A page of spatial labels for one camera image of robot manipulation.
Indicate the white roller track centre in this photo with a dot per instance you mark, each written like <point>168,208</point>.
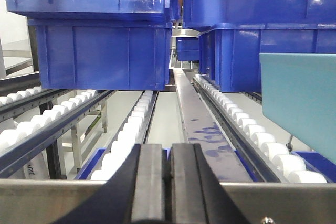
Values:
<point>132,131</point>

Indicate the distant blue bin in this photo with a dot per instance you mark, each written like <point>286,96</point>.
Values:
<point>187,48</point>

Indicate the steel lane divider strip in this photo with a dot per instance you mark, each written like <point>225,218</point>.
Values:
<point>201,128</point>

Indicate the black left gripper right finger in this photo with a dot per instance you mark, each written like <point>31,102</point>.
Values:
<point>197,196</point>

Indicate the steel table in background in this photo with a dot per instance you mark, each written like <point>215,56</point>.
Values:
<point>77,143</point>

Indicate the steel shelf front rail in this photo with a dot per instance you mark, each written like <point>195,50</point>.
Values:
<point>44,201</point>

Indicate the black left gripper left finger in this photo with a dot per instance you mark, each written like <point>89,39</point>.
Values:
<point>113,201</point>

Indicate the blue bin below shelf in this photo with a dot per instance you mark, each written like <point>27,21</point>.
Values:
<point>314,162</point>

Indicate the white roller track right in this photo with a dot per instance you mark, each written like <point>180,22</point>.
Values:
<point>267,157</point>

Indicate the lower left blue bin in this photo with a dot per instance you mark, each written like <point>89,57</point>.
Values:
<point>102,54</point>

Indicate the lower right blue bin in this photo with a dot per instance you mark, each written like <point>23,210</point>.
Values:
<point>229,53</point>

